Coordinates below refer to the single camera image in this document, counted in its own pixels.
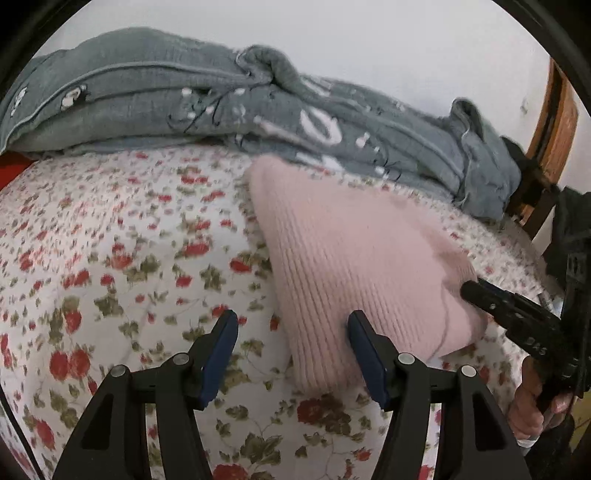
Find grey patterned quilt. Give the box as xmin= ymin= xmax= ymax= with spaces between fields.
xmin=0 ymin=27 xmax=522 ymax=222

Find red cloth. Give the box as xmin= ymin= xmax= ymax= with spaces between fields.
xmin=0 ymin=152 xmax=35 ymax=190

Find wooden chair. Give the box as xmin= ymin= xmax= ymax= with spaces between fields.
xmin=505 ymin=58 xmax=580 ymax=236

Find pink knit sweater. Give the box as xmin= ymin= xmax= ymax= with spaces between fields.
xmin=244 ymin=154 xmax=490 ymax=397

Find dark cloth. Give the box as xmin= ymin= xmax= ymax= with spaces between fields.
xmin=501 ymin=136 xmax=555 ymax=195

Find floral bed sheet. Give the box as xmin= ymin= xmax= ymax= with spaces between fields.
xmin=0 ymin=143 xmax=568 ymax=480

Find person's right forearm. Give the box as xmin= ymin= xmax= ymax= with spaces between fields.
xmin=522 ymin=415 xmax=587 ymax=480

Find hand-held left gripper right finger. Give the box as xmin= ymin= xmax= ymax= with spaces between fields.
xmin=347 ymin=310 xmax=534 ymax=480

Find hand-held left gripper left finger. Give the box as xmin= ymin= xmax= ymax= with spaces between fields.
xmin=53 ymin=309 xmax=240 ymax=480

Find person's right hand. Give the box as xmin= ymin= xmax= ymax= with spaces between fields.
xmin=508 ymin=359 xmax=575 ymax=445

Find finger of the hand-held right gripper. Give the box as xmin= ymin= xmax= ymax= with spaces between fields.
xmin=460 ymin=277 xmax=561 ymax=339

